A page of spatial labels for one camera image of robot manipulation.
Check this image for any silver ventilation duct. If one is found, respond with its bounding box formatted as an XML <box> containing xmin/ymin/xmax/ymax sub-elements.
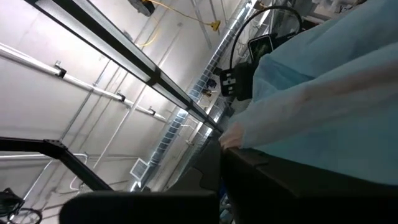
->
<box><xmin>130</xmin><ymin>0</ymin><xmax>254</xmax><ymax>191</ymax></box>

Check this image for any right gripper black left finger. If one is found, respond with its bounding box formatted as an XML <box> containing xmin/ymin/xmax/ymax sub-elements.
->
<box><xmin>58</xmin><ymin>138</ymin><xmax>223</xmax><ymax>224</ymax></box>

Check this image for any black ceiling cable reel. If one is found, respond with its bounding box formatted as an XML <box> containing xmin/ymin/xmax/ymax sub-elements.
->
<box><xmin>127</xmin><ymin>0</ymin><xmax>156</xmax><ymax>17</ymax></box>

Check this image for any yellow cable with plug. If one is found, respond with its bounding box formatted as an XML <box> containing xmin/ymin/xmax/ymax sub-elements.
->
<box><xmin>136</xmin><ymin>0</ymin><xmax>222</xmax><ymax>48</ymax></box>

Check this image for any white ceiling vent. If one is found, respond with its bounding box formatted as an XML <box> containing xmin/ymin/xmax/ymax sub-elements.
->
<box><xmin>129</xmin><ymin>157</ymin><xmax>150</xmax><ymax>180</ymax></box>

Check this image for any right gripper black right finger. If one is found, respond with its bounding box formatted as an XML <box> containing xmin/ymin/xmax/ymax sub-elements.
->
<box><xmin>221</xmin><ymin>147</ymin><xmax>398</xmax><ymax>224</ymax></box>

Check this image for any white ceiling pipe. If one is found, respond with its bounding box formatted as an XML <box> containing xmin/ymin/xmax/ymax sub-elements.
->
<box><xmin>0</xmin><ymin>42</ymin><xmax>169</xmax><ymax>124</ymax></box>

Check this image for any light blue trash bag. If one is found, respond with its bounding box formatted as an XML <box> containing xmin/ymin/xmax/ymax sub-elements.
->
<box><xmin>219</xmin><ymin>0</ymin><xmax>398</xmax><ymax>187</ymax></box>

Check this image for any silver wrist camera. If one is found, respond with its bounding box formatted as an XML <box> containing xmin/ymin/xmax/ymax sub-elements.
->
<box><xmin>248</xmin><ymin>34</ymin><xmax>275</xmax><ymax>62</ymax></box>

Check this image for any black rig light bar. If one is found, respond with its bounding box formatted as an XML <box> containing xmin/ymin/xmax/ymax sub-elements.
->
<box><xmin>24</xmin><ymin>0</ymin><xmax>224</xmax><ymax>133</ymax></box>

